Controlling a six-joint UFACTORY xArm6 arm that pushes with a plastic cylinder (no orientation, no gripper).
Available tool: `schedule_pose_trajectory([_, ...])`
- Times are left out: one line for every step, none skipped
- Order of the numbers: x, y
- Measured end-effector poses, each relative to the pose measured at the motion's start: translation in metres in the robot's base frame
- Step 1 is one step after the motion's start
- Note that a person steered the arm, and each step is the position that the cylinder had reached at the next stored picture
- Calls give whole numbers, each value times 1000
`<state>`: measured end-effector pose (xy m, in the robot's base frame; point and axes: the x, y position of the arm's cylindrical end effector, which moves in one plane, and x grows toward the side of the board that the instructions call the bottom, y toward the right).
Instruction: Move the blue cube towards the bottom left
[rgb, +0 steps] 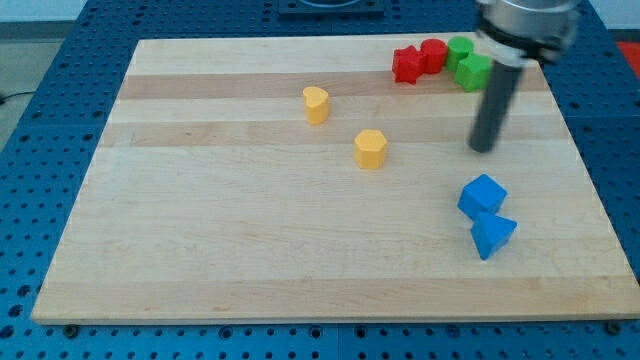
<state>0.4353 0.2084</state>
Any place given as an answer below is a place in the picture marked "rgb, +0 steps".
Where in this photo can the light wooden board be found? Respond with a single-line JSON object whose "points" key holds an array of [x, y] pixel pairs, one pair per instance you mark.
{"points": [[211, 200]]}

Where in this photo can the green cylinder block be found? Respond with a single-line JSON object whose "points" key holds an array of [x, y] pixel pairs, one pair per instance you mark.
{"points": [[458, 48]]}

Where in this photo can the yellow hexagon block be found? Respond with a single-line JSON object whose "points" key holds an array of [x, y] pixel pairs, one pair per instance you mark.
{"points": [[370, 147]]}

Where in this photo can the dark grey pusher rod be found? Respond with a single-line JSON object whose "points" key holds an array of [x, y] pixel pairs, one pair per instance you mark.
{"points": [[501, 86]]}

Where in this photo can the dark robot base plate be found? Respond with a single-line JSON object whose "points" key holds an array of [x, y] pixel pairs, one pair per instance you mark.
{"points": [[290, 8]]}

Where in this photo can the blue cube block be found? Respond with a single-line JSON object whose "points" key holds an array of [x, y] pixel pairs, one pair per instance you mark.
{"points": [[482, 194]]}

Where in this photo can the red star block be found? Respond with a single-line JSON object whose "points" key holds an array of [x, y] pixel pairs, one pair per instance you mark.
{"points": [[407, 65]]}

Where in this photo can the yellow heart block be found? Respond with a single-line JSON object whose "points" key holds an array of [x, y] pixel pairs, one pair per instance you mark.
{"points": [[316, 103]]}

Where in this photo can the red cylinder block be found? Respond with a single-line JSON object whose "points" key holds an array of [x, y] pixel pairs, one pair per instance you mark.
{"points": [[434, 52]]}

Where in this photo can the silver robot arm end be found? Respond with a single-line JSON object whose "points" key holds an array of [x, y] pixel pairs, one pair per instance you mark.
{"points": [[517, 31]]}

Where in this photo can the blue triangular prism block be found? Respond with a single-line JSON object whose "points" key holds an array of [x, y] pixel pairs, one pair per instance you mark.
{"points": [[491, 232]]}

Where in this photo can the green cube block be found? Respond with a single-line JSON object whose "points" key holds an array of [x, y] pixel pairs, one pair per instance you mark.
{"points": [[473, 72]]}

